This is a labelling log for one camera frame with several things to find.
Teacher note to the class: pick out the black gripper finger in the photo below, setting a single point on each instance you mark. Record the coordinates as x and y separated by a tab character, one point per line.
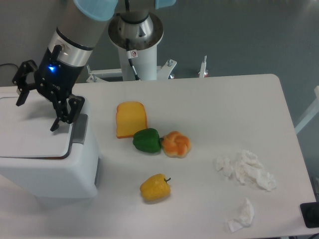
67	110
23	88

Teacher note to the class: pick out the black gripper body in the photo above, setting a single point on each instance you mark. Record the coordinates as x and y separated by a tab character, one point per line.
56	77

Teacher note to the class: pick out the white trash can lid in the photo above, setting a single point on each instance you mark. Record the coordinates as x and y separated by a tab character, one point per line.
25	130

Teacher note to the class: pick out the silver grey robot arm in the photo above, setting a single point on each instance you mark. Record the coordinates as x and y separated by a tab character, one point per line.
132	27

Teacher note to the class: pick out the white trash can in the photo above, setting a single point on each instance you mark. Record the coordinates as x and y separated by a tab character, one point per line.
73	175

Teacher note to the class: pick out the toy bread slice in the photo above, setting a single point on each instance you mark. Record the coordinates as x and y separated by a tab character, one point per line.
131	117

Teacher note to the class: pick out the green bell pepper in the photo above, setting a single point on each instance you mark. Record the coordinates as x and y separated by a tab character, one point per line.
147	140

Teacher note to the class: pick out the braided bread roll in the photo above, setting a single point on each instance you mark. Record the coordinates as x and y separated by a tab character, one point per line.
175	144

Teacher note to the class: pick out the yellow bell pepper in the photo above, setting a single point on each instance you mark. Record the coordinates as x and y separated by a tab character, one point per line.
156	187

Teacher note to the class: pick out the large crumpled white tissue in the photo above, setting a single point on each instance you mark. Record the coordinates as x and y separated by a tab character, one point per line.
246	167

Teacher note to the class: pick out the small crumpled white tissue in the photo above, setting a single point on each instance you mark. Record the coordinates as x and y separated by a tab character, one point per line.
245	218

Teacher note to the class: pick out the black device at edge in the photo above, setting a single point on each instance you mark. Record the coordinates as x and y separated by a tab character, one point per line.
310	213

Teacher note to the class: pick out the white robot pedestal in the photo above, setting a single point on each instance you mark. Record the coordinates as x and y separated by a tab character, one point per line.
135	63

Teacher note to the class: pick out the white frame leg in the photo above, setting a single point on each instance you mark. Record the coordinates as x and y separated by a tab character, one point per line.
203	72

